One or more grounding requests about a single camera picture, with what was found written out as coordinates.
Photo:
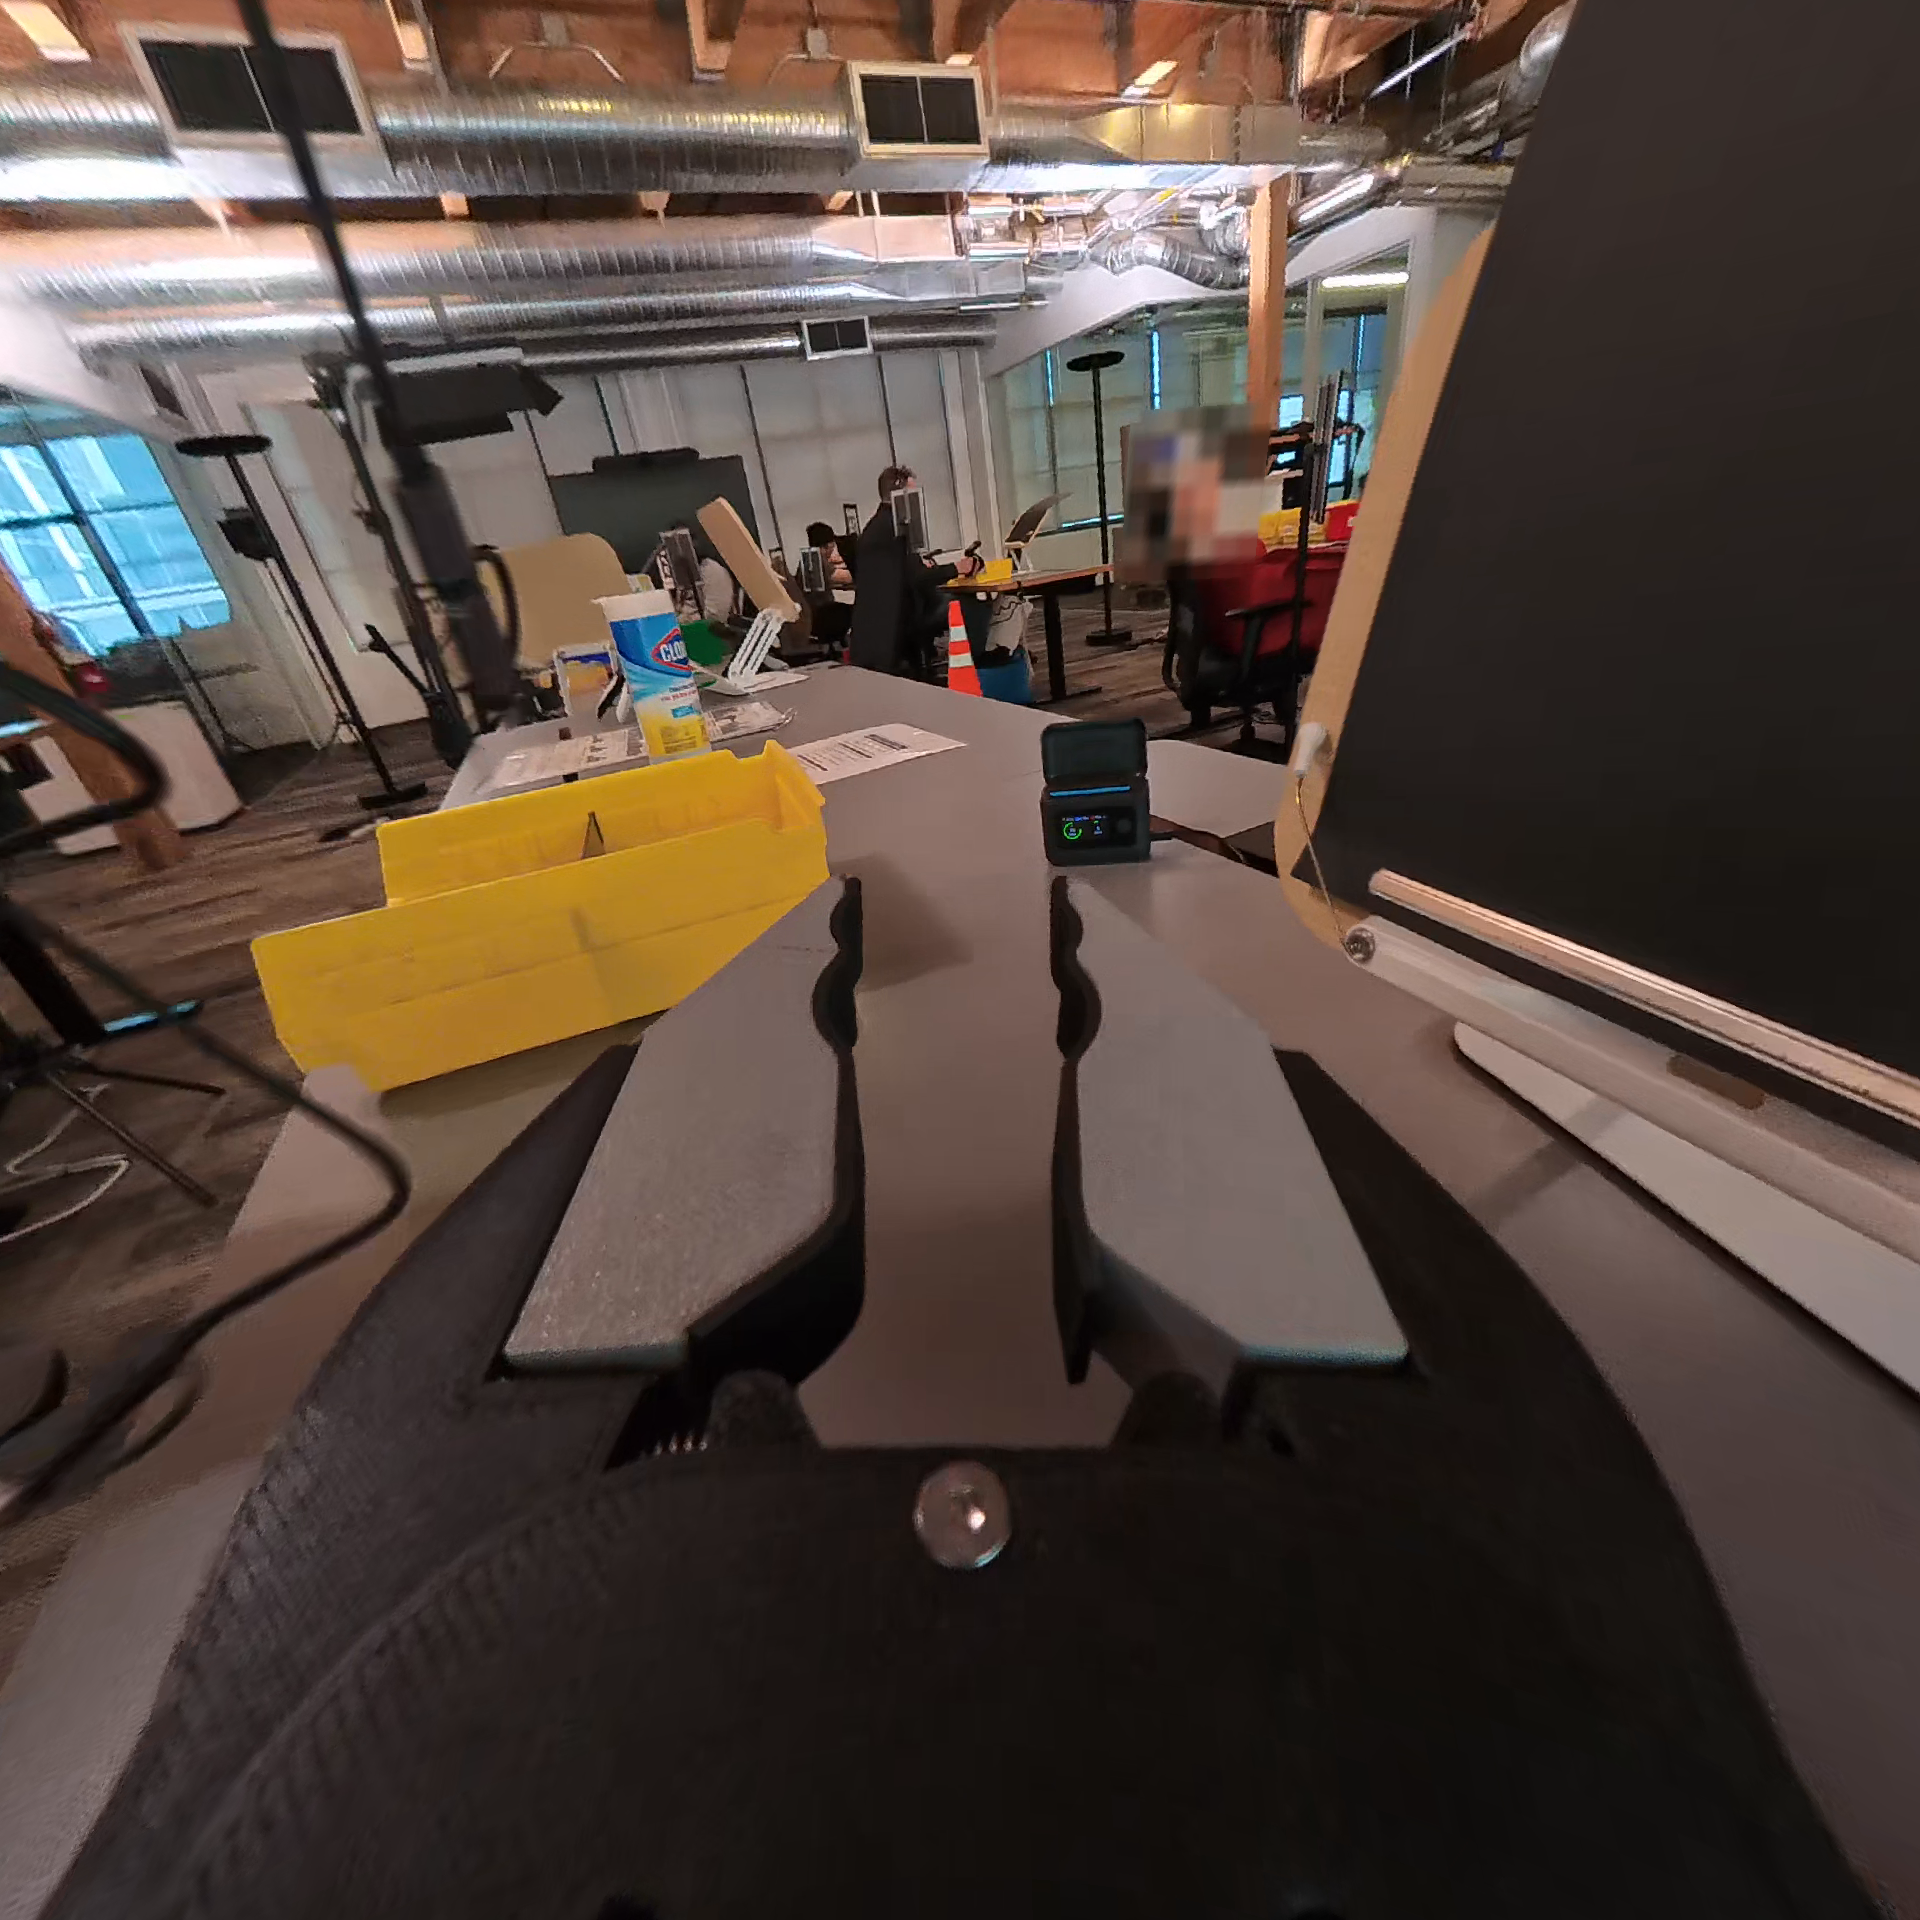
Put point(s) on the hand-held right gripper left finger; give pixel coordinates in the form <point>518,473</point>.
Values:
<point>704,1201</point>

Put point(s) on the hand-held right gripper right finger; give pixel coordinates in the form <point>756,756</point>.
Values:
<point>1214,1201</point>

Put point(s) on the yellow plastic bin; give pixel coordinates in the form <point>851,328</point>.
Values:
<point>525,931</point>

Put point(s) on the dark battery charging case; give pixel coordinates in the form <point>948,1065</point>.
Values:
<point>1094,825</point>

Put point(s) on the white paper sheet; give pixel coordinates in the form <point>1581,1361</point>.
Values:
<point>879,751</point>

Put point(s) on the printed paper sheet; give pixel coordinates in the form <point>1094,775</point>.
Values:
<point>750,717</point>

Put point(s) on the small blue yellow box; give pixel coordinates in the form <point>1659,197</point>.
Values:
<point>584,675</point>

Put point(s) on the cleaning wipes canister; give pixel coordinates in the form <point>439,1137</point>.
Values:
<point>653,661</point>

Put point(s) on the red basket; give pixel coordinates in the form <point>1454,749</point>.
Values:
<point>1244,601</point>

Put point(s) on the orange traffic cone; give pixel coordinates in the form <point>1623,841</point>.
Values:
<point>961,653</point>

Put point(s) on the tan cardboard panel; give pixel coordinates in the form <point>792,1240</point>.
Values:
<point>742,554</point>
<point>562,601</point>

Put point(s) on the black tripod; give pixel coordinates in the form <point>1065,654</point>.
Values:
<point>60,991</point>

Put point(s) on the black stand pole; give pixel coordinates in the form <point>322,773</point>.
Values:
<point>435,524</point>

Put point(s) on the black studio light stand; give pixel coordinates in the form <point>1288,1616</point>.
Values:
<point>450,392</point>

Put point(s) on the wood-rimmed black monitor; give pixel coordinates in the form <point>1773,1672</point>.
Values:
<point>1650,451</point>

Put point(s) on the ceiling air vent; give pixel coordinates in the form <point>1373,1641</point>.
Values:
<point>248,82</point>
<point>919,105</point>
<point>836,334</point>

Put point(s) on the dark wall board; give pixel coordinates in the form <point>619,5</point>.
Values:
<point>653,503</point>

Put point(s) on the silver air duct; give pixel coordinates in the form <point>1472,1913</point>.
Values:
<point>601,129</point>

